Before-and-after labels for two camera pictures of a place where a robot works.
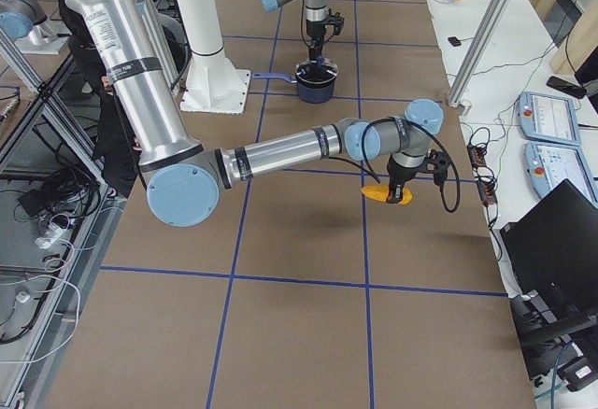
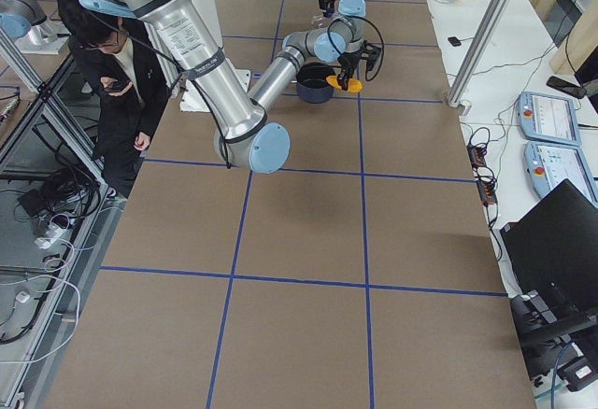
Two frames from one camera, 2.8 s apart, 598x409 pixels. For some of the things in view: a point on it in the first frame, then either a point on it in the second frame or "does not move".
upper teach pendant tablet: (548, 119) does not move
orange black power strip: (485, 180) does not move
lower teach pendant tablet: (548, 165) does not move
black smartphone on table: (567, 87) does not move
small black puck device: (454, 41) does not move
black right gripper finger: (391, 197) -> (342, 79)
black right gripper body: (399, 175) -> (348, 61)
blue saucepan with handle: (314, 81) does not move
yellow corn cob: (380, 193) -> (353, 85)
